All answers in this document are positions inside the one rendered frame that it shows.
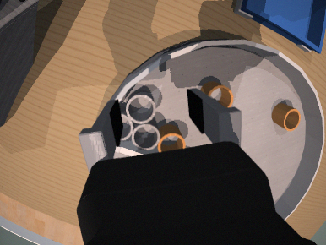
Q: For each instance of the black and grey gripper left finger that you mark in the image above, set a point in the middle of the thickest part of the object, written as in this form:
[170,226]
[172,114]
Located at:
[99,142]

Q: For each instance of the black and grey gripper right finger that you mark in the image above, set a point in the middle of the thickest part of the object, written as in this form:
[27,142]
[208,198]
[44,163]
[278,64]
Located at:
[219,123]

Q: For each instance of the blue open crate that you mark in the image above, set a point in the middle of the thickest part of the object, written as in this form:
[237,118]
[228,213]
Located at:
[306,19]

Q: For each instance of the steel bushing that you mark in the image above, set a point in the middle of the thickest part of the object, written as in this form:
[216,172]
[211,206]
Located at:
[126,132]
[146,143]
[140,117]

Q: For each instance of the bronze bushing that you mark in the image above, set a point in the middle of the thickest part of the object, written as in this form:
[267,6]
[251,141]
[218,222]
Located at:
[226,95]
[279,116]
[170,130]

